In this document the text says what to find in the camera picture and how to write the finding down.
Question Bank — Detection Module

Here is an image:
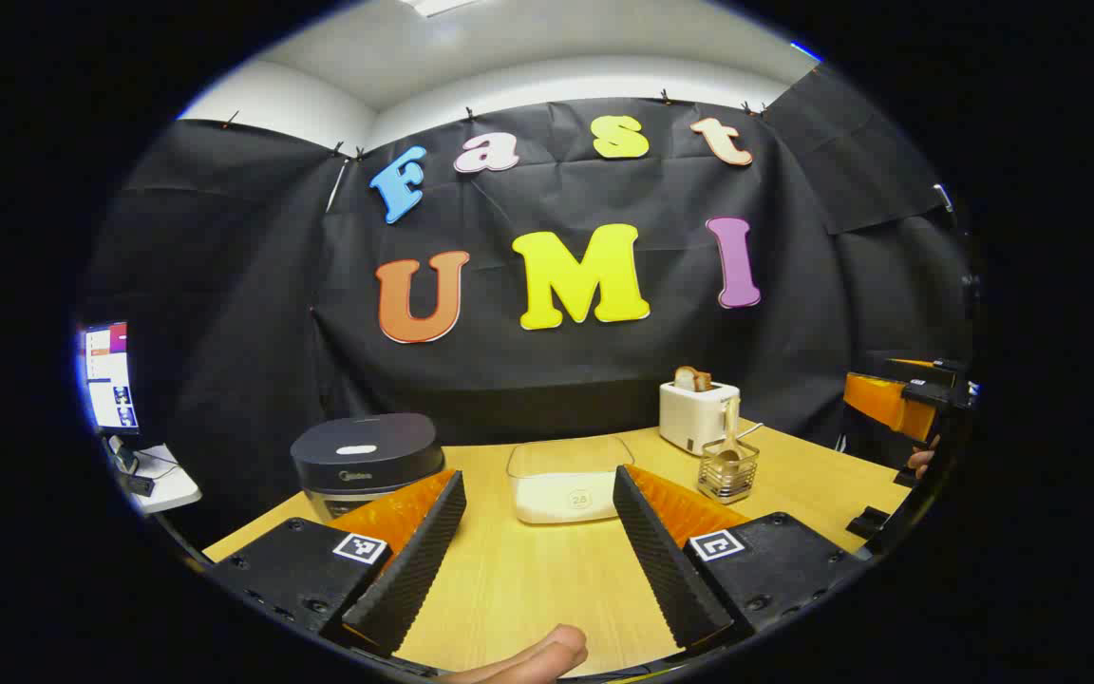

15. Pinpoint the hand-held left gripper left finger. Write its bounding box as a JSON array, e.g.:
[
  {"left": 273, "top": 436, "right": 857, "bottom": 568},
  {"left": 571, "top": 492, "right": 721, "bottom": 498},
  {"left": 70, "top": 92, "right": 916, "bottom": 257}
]
[{"left": 210, "top": 468, "right": 467, "bottom": 658}]

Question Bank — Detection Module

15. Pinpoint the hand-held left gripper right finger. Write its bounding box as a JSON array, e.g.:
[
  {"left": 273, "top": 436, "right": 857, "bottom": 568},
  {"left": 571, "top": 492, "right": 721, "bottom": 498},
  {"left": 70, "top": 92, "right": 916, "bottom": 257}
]
[{"left": 612, "top": 464, "right": 866, "bottom": 652}]

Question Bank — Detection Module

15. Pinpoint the wire chopstick holder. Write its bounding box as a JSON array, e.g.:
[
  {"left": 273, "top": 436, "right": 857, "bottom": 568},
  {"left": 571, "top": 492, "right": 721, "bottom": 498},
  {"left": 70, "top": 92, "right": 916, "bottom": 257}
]
[{"left": 696, "top": 442, "right": 760, "bottom": 504}]

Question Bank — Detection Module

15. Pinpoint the black silver rice cooker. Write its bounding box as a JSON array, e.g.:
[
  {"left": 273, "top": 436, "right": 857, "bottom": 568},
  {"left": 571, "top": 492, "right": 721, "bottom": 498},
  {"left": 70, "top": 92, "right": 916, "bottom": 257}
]
[{"left": 289, "top": 412, "right": 445, "bottom": 522}]

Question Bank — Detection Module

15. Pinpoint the white rice heap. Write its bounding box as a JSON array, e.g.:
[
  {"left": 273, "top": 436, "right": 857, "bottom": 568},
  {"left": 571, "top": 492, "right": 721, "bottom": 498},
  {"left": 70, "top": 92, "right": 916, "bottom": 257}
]
[{"left": 514, "top": 472, "right": 624, "bottom": 525}]

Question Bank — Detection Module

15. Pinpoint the wooden spoon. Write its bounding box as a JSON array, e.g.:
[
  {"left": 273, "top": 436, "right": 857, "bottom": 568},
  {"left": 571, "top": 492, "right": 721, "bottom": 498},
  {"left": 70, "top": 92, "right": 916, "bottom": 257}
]
[{"left": 718, "top": 397, "right": 745, "bottom": 465}]

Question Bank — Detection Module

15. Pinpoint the clear plastic rice container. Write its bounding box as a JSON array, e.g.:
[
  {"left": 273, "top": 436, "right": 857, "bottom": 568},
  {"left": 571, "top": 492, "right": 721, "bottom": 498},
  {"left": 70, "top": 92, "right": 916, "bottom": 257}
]
[{"left": 506, "top": 435, "right": 636, "bottom": 525}]

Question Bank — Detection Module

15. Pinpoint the white toaster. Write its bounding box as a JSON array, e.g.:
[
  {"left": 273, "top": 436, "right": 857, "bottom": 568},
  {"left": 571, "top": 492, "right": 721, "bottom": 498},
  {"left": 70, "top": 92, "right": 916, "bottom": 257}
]
[{"left": 658, "top": 380, "right": 741, "bottom": 457}]

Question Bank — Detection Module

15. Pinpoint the black backdrop cloth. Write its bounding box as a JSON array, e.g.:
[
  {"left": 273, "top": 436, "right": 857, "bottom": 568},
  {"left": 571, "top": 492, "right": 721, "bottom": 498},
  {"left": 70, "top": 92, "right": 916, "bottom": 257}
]
[{"left": 82, "top": 62, "right": 975, "bottom": 552}]

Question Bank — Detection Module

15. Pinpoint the white side table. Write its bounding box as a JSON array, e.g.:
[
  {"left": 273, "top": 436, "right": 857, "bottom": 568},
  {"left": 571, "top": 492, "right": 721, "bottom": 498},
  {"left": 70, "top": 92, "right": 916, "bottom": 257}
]
[{"left": 110, "top": 442, "right": 203, "bottom": 516}]

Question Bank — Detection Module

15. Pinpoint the computer monitor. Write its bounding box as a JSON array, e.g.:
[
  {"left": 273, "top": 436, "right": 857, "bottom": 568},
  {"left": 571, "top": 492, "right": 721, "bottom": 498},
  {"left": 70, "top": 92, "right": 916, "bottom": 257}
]
[{"left": 80, "top": 321, "right": 141, "bottom": 436}]

